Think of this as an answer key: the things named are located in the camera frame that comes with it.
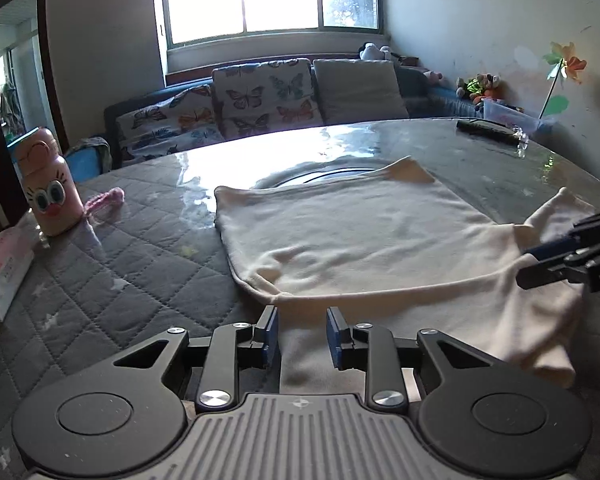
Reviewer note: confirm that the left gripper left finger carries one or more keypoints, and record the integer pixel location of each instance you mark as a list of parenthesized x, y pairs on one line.
[(229, 350)]

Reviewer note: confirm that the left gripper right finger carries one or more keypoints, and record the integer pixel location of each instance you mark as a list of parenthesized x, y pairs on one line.
[(373, 350)]

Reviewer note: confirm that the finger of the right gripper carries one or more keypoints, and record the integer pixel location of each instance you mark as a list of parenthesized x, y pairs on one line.
[(549, 272), (559, 247)]

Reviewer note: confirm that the cream sweatshirt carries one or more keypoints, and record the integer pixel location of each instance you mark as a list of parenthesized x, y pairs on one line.
[(397, 248)]

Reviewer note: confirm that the grey quilted star tablecloth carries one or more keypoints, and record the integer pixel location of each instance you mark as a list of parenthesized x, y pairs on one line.
[(157, 261)]

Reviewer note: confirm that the black remote control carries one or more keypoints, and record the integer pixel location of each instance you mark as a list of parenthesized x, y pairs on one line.
[(488, 130)]

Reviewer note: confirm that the clear plastic bin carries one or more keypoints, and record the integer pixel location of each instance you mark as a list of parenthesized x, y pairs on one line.
[(504, 115)]

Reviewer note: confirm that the colourful plush toy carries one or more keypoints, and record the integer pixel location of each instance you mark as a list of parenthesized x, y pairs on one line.
[(477, 89)]

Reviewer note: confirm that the colourful paper pinwheel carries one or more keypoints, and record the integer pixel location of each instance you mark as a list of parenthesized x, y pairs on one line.
[(565, 65)]

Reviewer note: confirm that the butterfly cushion left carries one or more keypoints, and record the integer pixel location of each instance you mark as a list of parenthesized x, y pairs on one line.
[(178, 124)]

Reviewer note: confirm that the butterfly cushion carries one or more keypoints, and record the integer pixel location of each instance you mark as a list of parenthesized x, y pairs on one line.
[(257, 98), (178, 124)]

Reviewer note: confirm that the pink cartoon water bottle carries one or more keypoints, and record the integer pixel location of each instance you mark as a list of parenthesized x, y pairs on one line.
[(48, 183)]

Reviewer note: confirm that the white tissue box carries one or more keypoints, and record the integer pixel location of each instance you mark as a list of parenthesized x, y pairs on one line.
[(16, 255)]

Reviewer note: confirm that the grey plain cushion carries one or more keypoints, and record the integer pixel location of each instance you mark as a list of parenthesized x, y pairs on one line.
[(352, 91)]

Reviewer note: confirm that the butterfly cushion right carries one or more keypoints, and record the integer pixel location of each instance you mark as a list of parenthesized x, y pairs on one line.
[(257, 98)]

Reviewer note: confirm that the white plush toy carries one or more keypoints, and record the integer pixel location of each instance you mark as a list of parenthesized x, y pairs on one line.
[(371, 52)]

